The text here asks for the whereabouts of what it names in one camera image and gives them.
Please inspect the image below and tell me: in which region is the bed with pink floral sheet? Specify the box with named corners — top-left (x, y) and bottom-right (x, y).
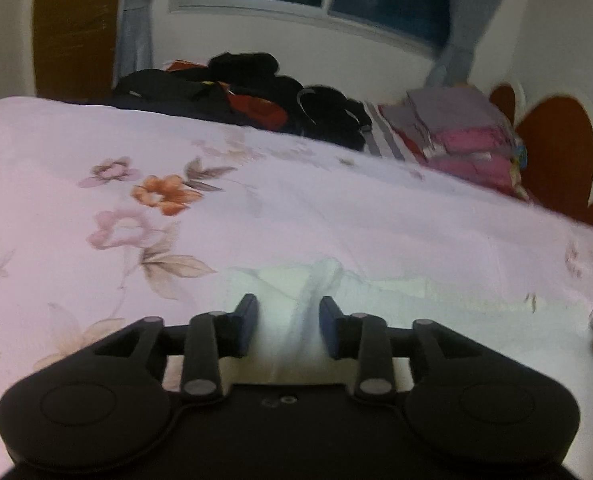
top-left (0, 95), bottom-right (593, 480)

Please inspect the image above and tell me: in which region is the stack of folded clothes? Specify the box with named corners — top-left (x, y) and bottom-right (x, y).
top-left (379, 85), bottom-right (529, 202)

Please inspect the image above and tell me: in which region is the red and white scalloped headboard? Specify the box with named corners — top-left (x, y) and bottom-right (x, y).
top-left (489, 82), bottom-right (593, 237)

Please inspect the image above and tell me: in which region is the red garment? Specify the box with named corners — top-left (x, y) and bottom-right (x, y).
top-left (226, 91), bottom-right (288, 131)

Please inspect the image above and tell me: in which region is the grey-blue curtain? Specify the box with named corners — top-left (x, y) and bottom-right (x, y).
top-left (114, 0), bottom-right (157, 83)
top-left (423, 0), bottom-right (507, 91)

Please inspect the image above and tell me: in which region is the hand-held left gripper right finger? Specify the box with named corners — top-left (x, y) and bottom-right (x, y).
top-left (319, 296), bottom-right (481, 406)

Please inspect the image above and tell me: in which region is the pile of black clothes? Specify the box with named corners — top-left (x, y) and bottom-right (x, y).
top-left (111, 51), bottom-right (372, 151)

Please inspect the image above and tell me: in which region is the brown wooden door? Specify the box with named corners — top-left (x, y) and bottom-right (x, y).
top-left (32, 0), bottom-right (122, 103)

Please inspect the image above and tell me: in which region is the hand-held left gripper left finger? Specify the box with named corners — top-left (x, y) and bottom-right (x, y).
top-left (92, 294), bottom-right (260, 406)

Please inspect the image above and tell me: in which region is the striped blanket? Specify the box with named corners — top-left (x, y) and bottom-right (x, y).
top-left (360, 101), bottom-right (429, 162)

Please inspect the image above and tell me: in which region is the pale green long-sleeved shirt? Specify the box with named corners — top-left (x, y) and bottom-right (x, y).
top-left (216, 257), bottom-right (593, 396)

